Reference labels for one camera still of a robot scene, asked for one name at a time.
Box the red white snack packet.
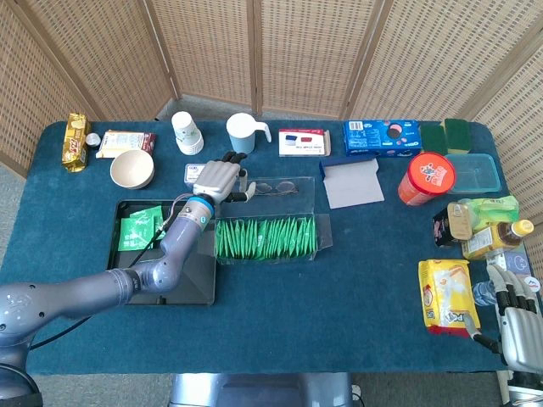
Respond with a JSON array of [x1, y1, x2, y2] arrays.
[[95, 130, 156, 159]]

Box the wicker folding screen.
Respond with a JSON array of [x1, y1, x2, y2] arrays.
[[0, 0, 543, 255]]

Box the yellow snack bag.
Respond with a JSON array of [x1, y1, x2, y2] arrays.
[[417, 259, 482, 338]]

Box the orange canister red lid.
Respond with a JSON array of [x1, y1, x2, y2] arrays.
[[397, 152, 456, 207]]

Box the dark frame eyeglasses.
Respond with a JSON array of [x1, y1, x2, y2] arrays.
[[250, 181, 300, 197]]

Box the pastel smiley face pack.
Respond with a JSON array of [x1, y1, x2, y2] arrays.
[[491, 249, 543, 298]]

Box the teal clear plastic container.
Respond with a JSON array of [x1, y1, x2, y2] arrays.
[[445, 153, 501, 194]]

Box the gold biscuit package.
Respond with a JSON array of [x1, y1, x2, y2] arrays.
[[62, 112, 92, 173]]

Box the green and yellow sponge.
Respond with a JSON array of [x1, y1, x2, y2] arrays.
[[440, 118, 473, 156]]

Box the light blue mug white handle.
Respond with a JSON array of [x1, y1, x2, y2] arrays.
[[226, 112, 272, 154]]

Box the beige bowl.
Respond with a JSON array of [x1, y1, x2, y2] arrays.
[[109, 148, 155, 190]]

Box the yellow bottle yellow cap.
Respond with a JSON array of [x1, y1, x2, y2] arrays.
[[462, 219, 535, 261]]

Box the open blue white cardboard box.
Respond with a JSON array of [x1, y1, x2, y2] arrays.
[[318, 155, 386, 210]]

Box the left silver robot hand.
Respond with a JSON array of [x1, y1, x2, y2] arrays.
[[193, 151, 257, 204]]

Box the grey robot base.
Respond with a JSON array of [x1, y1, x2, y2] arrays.
[[169, 371, 354, 407]]

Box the clear plastic water bottle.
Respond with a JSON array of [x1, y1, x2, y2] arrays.
[[472, 274, 542, 307]]

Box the gold tin can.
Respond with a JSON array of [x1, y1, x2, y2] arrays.
[[447, 201, 474, 239]]

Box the blue carpet table cover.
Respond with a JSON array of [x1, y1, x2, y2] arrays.
[[0, 120, 535, 376]]

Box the clear box of green packets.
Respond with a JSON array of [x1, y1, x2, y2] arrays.
[[202, 176, 334, 265]]

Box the white box red blue print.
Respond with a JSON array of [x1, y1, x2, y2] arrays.
[[277, 128, 332, 158]]

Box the black plastic tray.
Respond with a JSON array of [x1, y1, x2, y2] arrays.
[[100, 198, 222, 307]]

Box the blue cookie box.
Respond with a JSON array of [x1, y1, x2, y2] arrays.
[[342, 119, 423, 158]]

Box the light green wipes pack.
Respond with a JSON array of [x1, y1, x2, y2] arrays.
[[460, 195, 520, 230]]

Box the white printed paper cup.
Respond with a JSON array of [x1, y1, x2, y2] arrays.
[[171, 111, 204, 156]]

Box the dark green scouring pad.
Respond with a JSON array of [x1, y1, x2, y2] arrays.
[[419, 124, 447, 156]]

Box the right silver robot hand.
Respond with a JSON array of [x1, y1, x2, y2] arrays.
[[464, 265, 543, 371]]

